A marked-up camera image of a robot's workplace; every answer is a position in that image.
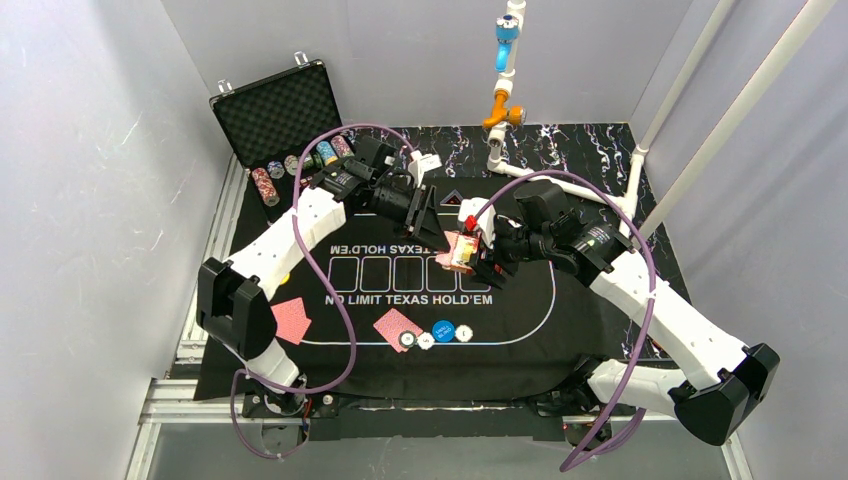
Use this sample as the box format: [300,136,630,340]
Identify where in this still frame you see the black aluminium chip case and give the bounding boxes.
[209,59,359,227]

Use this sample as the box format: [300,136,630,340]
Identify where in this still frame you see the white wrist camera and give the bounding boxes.
[457,197,496,249]
[407,150,442,188]

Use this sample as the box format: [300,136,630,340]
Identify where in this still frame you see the red poker chip stack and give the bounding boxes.
[251,168,280,207]

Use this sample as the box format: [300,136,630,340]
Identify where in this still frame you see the red backed playing card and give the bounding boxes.
[373,308,424,353]

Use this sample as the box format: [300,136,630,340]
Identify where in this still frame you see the blue chip stack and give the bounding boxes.
[315,141,338,166]

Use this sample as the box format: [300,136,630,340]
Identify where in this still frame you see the triangular all-in button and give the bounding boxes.
[440,189,464,207]

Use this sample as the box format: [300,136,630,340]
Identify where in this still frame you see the white grey poker chip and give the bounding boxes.
[454,325,474,343]

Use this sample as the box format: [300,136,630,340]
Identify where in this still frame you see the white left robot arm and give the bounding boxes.
[196,137,449,394]

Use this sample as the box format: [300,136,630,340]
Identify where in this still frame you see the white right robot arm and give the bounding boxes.
[457,181,781,446]

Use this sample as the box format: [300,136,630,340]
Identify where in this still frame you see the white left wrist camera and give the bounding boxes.
[407,150,442,188]

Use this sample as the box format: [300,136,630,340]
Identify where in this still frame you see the black poker table mat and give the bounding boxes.
[193,176,637,403]

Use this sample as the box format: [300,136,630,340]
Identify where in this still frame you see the blue small blind button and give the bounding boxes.
[431,320,456,343]

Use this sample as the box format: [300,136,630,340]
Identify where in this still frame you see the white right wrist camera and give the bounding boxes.
[457,197,496,249]

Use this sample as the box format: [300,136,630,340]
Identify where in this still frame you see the red playing card box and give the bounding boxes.
[446,231,480,275]

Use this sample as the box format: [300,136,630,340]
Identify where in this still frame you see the pink green chip stack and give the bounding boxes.
[330,135,354,159]

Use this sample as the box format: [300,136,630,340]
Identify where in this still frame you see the white pvc pipe frame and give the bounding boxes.
[482,0,837,242]

